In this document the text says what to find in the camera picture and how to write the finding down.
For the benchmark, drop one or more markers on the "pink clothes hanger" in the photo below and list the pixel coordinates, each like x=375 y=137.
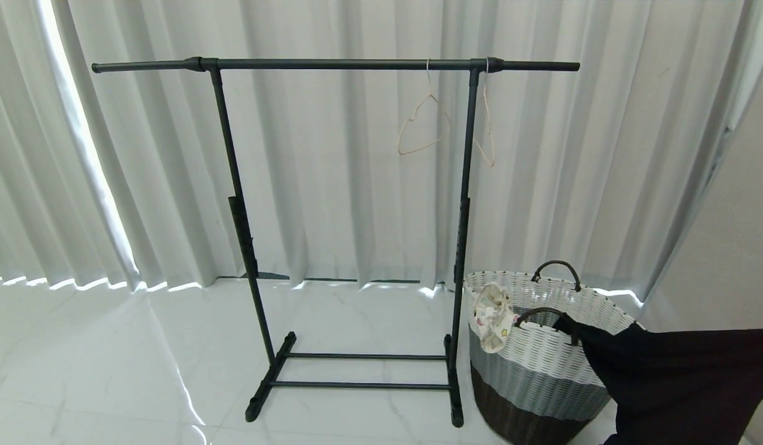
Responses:
x=491 y=148
x=418 y=147

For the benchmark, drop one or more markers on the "black garment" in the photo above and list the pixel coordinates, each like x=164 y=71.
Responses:
x=684 y=383

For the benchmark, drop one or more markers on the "black clothes rack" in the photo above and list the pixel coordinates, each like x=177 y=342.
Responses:
x=356 y=63

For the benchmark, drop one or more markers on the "white laundry basket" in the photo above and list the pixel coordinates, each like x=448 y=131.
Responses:
x=542 y=358

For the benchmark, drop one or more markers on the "white curtain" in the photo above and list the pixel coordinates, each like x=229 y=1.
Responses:
x=332 y=185

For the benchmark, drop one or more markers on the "cream printed garment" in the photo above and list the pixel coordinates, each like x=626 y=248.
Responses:
x=492 y=321

